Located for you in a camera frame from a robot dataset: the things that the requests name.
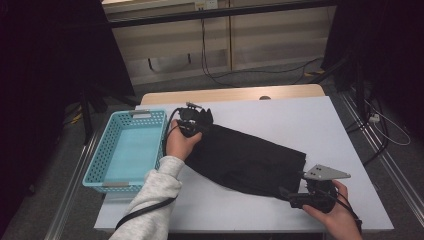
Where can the black horizontal bar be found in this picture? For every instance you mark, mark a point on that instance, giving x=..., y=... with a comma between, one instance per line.
x=216, y=14

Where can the wooden table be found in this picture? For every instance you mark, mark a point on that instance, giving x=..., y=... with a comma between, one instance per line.
x=233, y=94

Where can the black wall bracket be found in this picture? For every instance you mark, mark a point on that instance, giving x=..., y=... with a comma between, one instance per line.
x=189, y=58

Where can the black curtain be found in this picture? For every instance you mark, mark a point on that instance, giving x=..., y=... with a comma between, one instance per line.
x=383, y=50
x=50, y=66

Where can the black pants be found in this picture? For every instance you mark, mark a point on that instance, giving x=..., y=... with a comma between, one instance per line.
x=246, y=160

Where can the light blue plastic basket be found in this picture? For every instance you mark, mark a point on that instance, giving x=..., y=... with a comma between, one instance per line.
x=133, y=153

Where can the yellow floor tape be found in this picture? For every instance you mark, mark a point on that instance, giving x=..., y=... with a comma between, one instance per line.
x=76, y=117
x=315, y=72

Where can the person's right hand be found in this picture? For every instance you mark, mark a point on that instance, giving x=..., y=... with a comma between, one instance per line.
x=340, y=223

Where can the person's left hand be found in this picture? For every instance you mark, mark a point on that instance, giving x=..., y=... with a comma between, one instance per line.
x=178, y=145

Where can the white power adapter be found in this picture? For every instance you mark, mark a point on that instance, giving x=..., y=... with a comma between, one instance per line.
x=374, y=118

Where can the metal floor rail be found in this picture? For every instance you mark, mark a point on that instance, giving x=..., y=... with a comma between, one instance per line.
x=386, y=160
x=71, y=190

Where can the white wall socket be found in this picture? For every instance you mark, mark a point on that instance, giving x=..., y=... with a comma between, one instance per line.
x=206, y=4

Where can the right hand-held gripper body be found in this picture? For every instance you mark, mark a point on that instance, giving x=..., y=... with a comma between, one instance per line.
x=321, y=196

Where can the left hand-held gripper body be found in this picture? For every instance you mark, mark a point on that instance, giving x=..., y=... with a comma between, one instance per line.
x=193, y=120

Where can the black stand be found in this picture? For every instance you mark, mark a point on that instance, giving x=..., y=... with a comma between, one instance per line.
x=87, y=113
x=358, y=86

